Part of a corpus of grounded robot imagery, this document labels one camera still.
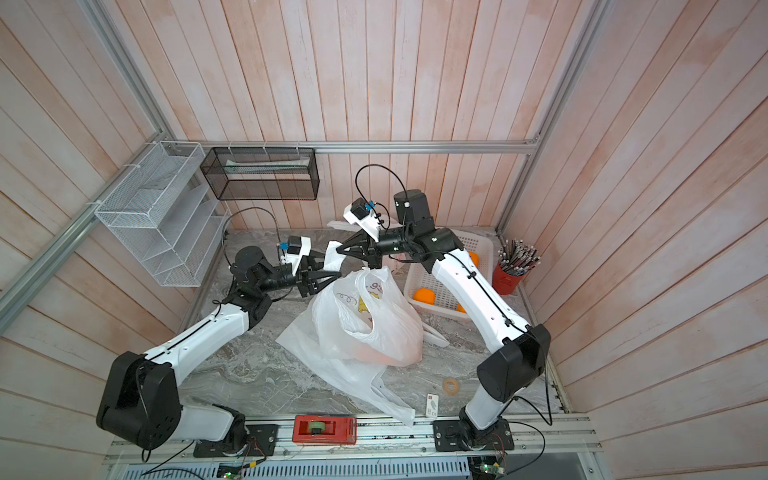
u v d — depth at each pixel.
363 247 0.61
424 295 0.97
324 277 0.67
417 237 0.56
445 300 0.98
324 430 0.70
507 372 0.42
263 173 0.89
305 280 0.64
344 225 0.96
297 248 0.61
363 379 0.82
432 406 0.78
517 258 0.90
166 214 0.73
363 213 0.57
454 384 0.82
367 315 0.70
